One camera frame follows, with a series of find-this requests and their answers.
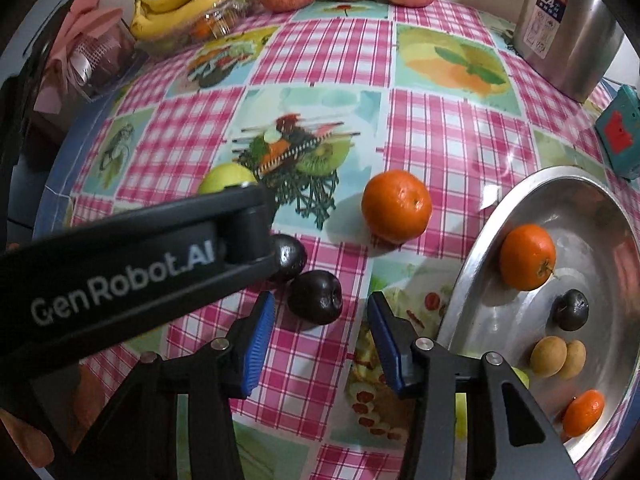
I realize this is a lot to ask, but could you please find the green apple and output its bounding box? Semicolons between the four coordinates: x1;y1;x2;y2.
197;162;258;196
454;366;530;428

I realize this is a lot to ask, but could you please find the metal bowl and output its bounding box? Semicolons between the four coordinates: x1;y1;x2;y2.
436;165;640;466

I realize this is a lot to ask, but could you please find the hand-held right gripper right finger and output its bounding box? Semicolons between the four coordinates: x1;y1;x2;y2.
367;291;583;480

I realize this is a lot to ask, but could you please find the tiny orange fruit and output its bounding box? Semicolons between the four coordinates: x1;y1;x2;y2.
192;17;218;41

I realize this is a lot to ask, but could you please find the stainless steel thermos jug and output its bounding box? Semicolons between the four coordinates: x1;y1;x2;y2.
512;0;626;103

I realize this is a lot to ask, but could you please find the pink wrapped gift jar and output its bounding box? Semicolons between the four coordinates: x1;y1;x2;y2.
32;0;138;113

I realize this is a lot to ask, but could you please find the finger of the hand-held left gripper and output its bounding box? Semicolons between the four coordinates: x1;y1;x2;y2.
219;184;280;287

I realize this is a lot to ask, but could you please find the clear glass bowl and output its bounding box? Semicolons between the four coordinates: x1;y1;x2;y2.
135;0;261;58

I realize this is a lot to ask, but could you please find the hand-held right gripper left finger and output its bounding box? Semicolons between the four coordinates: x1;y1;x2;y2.
65;291;277;480

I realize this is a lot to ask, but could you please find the bunch of yellow bananas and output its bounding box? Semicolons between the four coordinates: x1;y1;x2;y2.
129;0;262;42

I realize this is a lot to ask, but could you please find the person's left hand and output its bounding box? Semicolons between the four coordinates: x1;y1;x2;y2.
0;406;55;467

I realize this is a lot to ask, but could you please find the dark furniture panel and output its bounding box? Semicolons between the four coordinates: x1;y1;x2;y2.
0;0;80;221

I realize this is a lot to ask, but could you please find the small tan fruit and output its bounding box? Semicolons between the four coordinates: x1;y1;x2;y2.
557;340;587;381
530;336;568;378

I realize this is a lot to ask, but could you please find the teal box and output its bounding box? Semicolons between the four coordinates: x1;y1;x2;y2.
595;85;640;181

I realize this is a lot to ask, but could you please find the pink checked fruit print tablecloth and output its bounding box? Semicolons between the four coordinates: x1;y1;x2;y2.
65;0;640;480

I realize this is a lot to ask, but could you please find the small mandarin orange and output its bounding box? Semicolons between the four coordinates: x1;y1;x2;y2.
562;389;606;438

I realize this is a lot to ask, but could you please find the dark plum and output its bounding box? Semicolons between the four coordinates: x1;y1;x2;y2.
267;233;309;283
551;289;590;332
287;270;344;322

